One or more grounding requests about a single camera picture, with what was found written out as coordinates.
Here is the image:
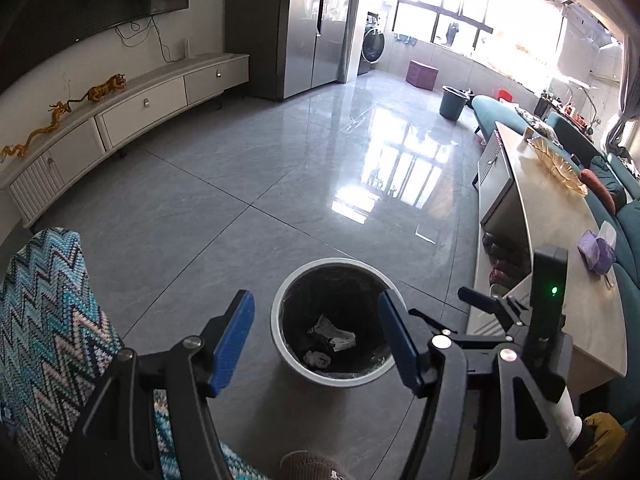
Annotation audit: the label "cluttered side table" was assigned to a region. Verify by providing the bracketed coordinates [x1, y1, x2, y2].
[532, 80, 601, 136]

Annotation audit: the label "golden tiger figurine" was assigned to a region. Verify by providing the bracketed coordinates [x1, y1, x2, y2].
[70, 74, 127, 106]

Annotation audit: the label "light window curtain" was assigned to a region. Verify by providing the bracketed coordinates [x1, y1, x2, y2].
[602, 10, 640, 156]

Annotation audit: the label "teal sofa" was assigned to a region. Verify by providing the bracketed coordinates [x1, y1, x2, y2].
[471, 94, 640, 321]

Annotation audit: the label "white round trash bin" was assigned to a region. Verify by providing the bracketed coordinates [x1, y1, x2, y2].
[270, 257, 407, 390]

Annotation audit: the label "golden leaf tray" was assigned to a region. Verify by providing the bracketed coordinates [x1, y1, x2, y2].
[530, 136, 591, 196]

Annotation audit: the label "person's right forearm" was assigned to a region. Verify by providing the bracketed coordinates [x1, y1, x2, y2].
[552, 389, 585, 448]

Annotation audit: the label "golden dragon figurine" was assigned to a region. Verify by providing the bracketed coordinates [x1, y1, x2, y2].
[0, 100, 76, 161]

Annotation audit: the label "purple cube stool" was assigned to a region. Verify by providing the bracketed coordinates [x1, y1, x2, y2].
[406, 60, 440, 90]

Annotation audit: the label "patterned throw pillow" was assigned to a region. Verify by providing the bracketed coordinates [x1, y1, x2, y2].
[515, 106, 558, 141]

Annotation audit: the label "brown plush slipper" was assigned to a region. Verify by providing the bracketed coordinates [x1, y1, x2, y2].
[280, 451, 347, 480]

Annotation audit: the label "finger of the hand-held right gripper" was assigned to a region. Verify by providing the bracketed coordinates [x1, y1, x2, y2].
[446, 331, 526, 350]
[457, 286, 531, 331]

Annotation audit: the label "dark green cushion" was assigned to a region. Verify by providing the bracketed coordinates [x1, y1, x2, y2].
[590, 156, 628, 211]

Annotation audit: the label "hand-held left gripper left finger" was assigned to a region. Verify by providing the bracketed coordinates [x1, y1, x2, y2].
[55, 289, 256, 480]

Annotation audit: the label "grey double-door refrigerator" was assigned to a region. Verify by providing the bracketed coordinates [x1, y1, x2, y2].
[225, 0, 366, 102]

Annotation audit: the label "balcony window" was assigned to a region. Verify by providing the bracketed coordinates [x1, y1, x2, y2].
[390, 0, 566, 66]

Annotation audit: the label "television cables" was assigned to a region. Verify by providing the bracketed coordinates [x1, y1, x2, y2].
[116, 15, 173, 63]

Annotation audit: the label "zigzag patterned ottoman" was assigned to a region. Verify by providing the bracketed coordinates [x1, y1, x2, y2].
[0, 227, 271, 480]

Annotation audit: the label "red-brown cushion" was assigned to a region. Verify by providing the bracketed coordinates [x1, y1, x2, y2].
[580, 167, 617, 213]

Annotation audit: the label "beige coffee table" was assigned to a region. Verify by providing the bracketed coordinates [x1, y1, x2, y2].
[467, 121, 628, 396]

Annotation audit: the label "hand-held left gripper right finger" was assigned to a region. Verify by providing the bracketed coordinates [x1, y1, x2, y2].
[378, 290, 586, 480]

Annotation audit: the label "crumpled white paper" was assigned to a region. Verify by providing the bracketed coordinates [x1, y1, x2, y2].
[307, 314, 357, 352]

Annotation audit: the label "purple tissue pack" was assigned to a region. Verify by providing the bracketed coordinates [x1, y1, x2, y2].
[577, 222, 618, 276]

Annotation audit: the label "front-load washing machine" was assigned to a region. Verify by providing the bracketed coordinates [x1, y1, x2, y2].
[359, 10, 387, 77]

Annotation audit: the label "cream TV cabinet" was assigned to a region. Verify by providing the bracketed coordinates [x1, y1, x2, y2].
[0, 52, 251, 231]

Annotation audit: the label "yellow-brown plush slipper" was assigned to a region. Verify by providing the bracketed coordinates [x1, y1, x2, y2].
[575, 412, 627, 478]

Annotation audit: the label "ceiling drying rack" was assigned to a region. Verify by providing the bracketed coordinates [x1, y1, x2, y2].
[520, 0, 621, 51]

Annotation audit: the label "grey plastic bucket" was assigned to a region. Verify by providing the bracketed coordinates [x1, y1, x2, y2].
[439, 86, 473, 122]

